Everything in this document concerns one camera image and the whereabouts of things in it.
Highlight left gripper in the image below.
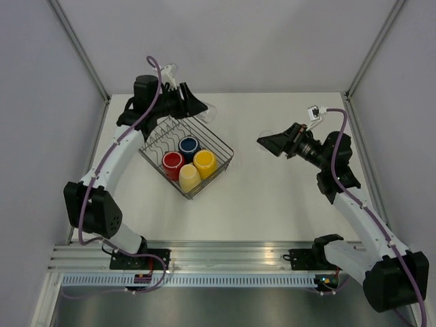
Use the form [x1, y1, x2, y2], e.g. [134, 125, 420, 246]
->
[151, 82, 206, 120]

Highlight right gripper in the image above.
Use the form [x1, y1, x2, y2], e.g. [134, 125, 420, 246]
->
[257, 123, 330, 171]

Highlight clear glass cup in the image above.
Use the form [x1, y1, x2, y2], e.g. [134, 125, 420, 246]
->
[196, 102, 217, 124]
[258, 130, 274, 152]

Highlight blue mug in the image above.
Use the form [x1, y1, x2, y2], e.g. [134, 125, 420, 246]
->
[178, 136, 201, 163]

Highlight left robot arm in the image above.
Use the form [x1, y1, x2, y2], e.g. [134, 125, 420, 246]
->
[63, 75, 208, 270]

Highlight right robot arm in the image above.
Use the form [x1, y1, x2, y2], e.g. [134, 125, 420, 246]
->
[257, 123, 429, 313]

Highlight red mug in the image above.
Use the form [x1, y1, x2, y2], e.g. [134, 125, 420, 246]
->
[161, 151, 185, 181]

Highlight pale yellow mug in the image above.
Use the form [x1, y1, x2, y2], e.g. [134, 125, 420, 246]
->
[178, 163, 202, 193]

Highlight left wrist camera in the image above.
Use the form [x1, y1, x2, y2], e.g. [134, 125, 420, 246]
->
[160, 63, 178, 92]

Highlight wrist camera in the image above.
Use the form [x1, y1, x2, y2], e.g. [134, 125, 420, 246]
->
[307, 106, 328, 131]
[160, 63, 178, 92]

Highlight wire dish rack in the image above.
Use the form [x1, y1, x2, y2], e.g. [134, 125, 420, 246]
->
[139, 116, 234, 200]

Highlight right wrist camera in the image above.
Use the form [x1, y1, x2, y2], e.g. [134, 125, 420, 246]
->
[307, 106, 328, 131]

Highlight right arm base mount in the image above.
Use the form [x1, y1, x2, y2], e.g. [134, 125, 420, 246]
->
[282, 249, 331, 271]

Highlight left frame post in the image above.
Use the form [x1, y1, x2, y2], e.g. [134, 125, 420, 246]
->
[46, 0, 110, 104]

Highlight frame post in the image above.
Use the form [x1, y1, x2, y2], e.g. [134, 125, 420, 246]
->
[46, 0, 110, 104]
[343, 0, 409, 101]

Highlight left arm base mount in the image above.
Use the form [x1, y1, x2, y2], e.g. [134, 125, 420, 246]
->
[109, 249, 171, 271]

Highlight right frame post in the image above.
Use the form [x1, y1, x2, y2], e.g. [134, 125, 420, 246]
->
[343, 0, 409, 101]

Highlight white slotted cable duct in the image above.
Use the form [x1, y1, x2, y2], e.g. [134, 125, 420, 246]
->
[61, 273, 317, 288]

